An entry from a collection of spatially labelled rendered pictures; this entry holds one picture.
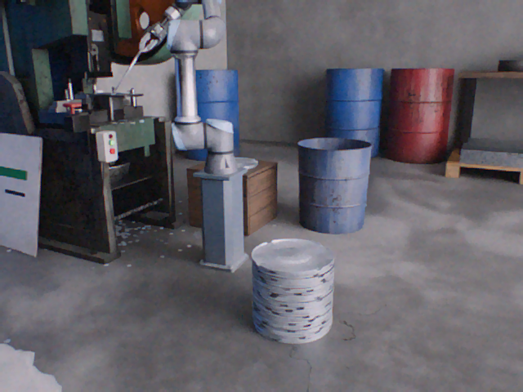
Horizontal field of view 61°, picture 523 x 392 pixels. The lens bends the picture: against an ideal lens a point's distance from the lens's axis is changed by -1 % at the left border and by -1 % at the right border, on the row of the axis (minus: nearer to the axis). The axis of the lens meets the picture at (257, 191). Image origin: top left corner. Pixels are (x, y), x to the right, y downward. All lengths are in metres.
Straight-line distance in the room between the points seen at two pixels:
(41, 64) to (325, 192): 1.61
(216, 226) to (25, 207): 1.02
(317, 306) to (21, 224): 1.62
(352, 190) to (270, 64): 3.32
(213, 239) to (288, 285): 0.67
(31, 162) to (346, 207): 1.65
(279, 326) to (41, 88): 1.71
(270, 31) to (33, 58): 3.53
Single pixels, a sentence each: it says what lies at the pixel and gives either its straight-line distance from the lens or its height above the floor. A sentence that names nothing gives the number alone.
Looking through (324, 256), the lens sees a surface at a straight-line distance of 1.61.
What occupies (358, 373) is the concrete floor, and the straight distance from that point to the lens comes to 1.50.
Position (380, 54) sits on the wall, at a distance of 5.15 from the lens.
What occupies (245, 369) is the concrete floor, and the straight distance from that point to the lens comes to 1.49.
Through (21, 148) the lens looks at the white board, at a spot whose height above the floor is 0.52.
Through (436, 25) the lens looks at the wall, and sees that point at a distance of 5.07.
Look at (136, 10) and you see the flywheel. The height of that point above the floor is 1.22.
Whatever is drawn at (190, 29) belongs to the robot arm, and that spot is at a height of 1.05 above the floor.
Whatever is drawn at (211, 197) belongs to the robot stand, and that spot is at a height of 0.35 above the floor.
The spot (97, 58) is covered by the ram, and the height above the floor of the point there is 0.96.
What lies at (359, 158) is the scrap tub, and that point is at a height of 0.42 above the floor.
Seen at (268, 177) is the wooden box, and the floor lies 0.28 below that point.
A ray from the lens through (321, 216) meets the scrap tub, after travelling 2.52.
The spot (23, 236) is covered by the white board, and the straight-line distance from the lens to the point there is 2.57.
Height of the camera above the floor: 0.91
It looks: 16 degrees down
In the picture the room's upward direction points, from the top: 1 degrees counter-clockwise
